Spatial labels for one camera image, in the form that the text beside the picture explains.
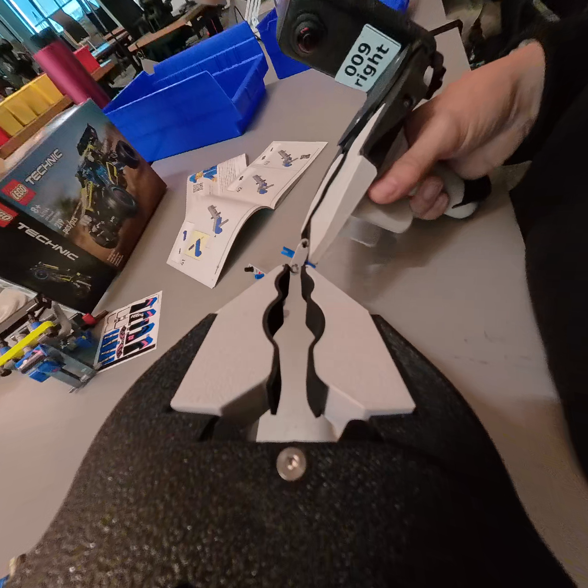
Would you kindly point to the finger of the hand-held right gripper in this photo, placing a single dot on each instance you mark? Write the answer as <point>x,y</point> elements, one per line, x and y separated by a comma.
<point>360,138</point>
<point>344,197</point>

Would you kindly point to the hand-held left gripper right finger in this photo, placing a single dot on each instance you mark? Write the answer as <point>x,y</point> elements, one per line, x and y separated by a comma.
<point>363,367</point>

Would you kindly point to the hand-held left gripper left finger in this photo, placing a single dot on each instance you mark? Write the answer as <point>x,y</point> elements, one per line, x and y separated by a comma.
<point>229,363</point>

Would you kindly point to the small grey lego connector assembly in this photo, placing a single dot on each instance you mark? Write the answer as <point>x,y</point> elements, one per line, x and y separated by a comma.
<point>298,255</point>

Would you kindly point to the grey lego beam blue bracket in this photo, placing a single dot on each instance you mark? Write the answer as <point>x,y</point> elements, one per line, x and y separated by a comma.
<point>256,273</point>

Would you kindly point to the person's right forearm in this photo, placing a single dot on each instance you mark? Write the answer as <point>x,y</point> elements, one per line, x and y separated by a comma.
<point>565,183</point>

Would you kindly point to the lego sticker sheet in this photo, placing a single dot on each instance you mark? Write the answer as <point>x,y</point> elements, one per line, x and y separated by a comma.
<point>133,330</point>

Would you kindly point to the lego instruction booklet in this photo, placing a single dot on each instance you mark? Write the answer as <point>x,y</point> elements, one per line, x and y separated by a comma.
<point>239,197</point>

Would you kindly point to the partly built lego vehicle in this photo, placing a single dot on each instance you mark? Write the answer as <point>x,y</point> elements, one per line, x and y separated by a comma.
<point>50,363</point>

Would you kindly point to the lego set box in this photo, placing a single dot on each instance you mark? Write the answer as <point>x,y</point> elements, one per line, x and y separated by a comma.
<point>69,193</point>

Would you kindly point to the person's right hand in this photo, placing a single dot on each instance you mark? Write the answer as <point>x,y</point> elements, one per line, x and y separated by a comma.
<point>473,124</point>

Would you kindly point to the blue storage bin with tag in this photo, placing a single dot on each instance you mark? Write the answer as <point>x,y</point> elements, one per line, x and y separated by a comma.
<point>287,69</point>

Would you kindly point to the white plastic bag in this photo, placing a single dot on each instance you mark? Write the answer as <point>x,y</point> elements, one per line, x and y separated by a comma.
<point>11,303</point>

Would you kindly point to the maroon cylinder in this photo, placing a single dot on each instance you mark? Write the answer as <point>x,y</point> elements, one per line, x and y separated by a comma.
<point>64,73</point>

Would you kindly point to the wooden shelf board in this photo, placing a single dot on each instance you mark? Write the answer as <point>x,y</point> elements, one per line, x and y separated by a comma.
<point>27,135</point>

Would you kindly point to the yellow storage bin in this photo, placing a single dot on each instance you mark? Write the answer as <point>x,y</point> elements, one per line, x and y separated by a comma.
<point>27,101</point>

